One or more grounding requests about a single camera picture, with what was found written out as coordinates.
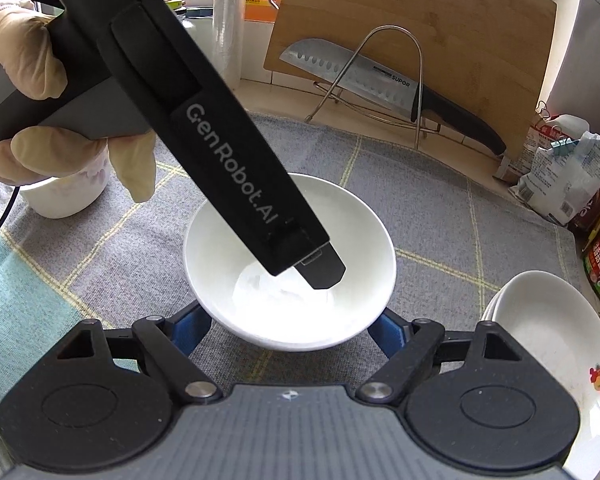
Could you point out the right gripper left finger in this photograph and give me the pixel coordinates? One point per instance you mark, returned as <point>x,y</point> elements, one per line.
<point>146,364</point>

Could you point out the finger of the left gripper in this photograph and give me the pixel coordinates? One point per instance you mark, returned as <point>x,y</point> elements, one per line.
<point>323,269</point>

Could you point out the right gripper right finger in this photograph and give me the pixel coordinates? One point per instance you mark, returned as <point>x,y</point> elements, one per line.
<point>414,349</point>

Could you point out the white ceramic bowl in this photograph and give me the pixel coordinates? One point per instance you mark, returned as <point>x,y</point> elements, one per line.
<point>57,198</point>
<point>284,312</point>

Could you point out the white plate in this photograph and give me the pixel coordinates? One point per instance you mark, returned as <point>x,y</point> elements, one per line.
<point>559,327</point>

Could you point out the left hand beige glove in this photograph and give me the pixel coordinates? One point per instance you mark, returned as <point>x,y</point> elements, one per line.
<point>39,152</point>

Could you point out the white food packet bag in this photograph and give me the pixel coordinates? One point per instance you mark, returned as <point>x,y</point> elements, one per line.
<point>562,178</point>

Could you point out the bamboo cutting board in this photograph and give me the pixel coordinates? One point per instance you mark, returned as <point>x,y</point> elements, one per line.
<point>488,56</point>

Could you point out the wire knife stand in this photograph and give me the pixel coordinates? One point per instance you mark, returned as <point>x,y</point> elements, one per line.
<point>381,85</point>

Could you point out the steel kitchen knife black handle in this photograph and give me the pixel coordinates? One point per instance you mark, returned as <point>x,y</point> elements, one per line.
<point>323,59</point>

